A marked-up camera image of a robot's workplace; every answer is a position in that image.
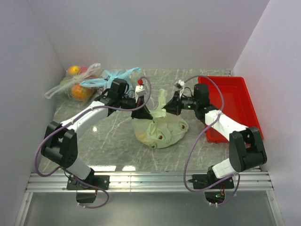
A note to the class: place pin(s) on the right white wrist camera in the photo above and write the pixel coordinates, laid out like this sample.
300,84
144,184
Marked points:
180,85

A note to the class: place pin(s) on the red plastic tray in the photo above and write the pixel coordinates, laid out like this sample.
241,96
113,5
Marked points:
238,105

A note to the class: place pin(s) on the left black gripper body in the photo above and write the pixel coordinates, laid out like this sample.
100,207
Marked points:
127,102

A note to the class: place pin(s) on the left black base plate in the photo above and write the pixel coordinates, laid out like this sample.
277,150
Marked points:
88,189

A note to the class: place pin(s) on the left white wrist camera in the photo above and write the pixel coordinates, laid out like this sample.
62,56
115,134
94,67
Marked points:
140,89

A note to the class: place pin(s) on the aluminium rail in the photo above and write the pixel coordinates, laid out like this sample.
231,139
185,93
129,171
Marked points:
134,181

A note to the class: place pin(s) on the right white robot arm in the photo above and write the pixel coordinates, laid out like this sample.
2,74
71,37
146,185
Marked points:
246,148

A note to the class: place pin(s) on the clear tied fruit bag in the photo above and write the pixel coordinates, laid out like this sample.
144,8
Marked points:
70,85

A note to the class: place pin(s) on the light green plastic bag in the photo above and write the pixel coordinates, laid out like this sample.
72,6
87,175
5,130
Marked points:
164,130

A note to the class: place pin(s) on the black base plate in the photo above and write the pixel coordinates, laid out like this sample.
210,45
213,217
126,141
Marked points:
216,194
88,189

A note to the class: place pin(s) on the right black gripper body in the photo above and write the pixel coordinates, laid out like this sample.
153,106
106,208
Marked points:
188,103

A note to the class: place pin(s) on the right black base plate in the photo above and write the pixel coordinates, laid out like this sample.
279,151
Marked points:
216,194

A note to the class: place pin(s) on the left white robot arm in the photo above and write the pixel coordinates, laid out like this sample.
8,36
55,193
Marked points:
60,144

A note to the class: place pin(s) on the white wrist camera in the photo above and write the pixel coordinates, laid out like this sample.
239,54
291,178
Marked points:
180,85
140,89

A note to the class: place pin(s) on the blue tied plastic bag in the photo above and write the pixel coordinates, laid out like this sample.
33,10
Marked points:
107,78

